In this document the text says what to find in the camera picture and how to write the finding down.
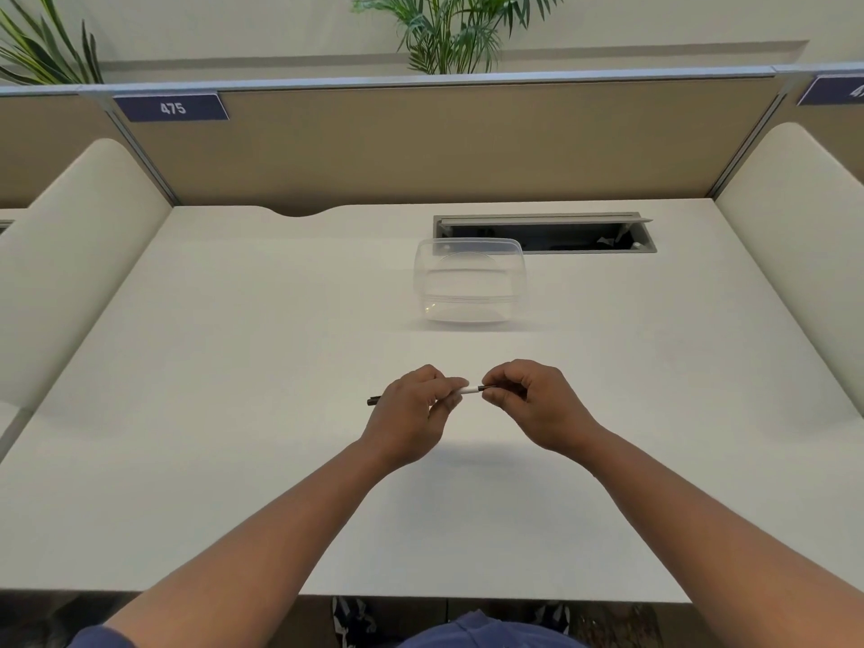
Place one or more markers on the white pen with black ends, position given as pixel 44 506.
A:
pixel 470 390

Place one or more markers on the person's patterned shoe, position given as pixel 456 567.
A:
pixel 352 624
pixel 552 617

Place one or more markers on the beige partition panel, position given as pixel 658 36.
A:
pixel 439 141
pixel 47 148

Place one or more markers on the white rounded side divider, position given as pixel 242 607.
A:
pixel 796 249
pixel 74 263

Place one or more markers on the person's right forearm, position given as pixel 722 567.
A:
pixel 709 533

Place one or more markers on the person's right hand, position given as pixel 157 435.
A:
pixel 547 411

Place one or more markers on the person's left hand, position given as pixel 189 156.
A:
pixel 398 425

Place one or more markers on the person's left forearm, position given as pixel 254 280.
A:
pixel 256 546

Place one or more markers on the blue number label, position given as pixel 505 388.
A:
pixel 172 107

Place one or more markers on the clear plastic container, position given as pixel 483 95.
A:
pixel 469 283

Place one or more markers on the person's right thumb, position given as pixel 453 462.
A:
pixel 503 398

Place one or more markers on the green palm plant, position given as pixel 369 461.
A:
pixel 459 26
pixel 44 50

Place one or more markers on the person's blue shirt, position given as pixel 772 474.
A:
pixel 472 634

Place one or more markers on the person's left thumb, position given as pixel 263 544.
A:
pixel 442 404

